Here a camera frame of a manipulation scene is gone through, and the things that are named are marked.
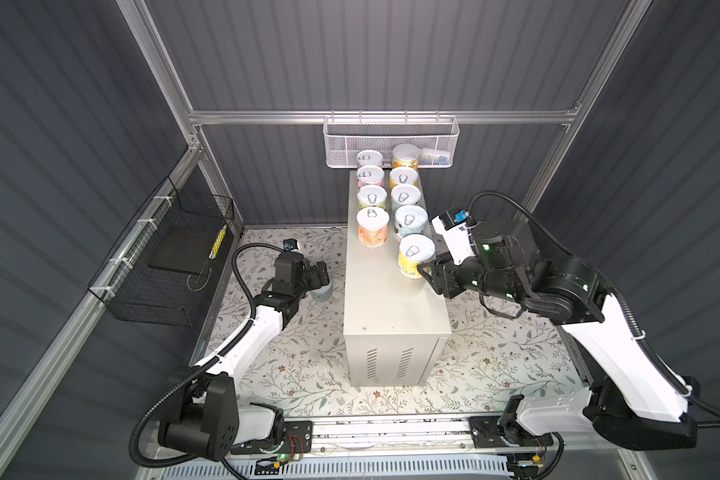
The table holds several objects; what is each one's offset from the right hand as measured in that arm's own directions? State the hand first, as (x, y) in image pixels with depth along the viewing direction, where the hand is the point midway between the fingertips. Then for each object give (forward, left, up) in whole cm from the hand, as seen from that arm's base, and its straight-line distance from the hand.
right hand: (428, 267), depth 58 cm
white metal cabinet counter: (-10, +7, -6) cm, 13 cm away
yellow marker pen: (+18, +53, -11) cm, 57 cm away
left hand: (+17, +29, -21) cm, 40 cm away
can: (+16, +28, -35) cm, 48 cm away
